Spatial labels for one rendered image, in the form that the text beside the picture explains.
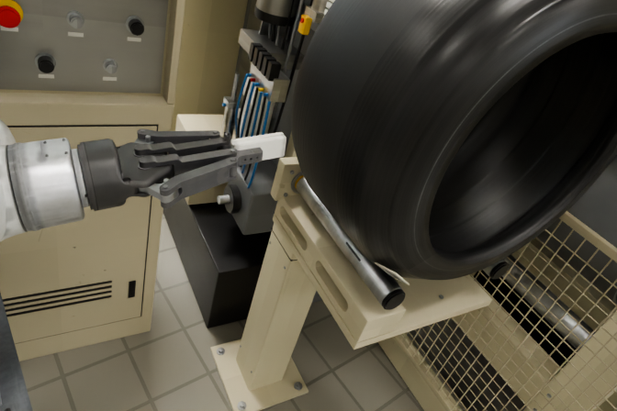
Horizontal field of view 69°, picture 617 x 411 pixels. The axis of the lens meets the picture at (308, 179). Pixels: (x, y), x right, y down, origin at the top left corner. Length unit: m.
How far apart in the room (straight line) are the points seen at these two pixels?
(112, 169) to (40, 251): 0.92
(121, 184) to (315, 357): 1.41
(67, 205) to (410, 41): 0.41
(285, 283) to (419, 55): 0.86
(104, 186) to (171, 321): 1.34
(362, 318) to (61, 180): 0.52
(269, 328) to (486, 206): 0.73
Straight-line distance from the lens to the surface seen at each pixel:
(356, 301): 0.82
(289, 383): 1.72
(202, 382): 1.69
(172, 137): 0.57
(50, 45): 1.15
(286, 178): 0.96
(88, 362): 1.73
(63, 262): 1.45
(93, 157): 0.51
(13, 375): 0.95
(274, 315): 1.37
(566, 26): 0.62
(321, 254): 0.88
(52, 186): 0.50
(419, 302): 0.97
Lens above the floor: 1.43
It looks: 32 degrees down
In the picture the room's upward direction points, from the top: 17 degrees clockwise
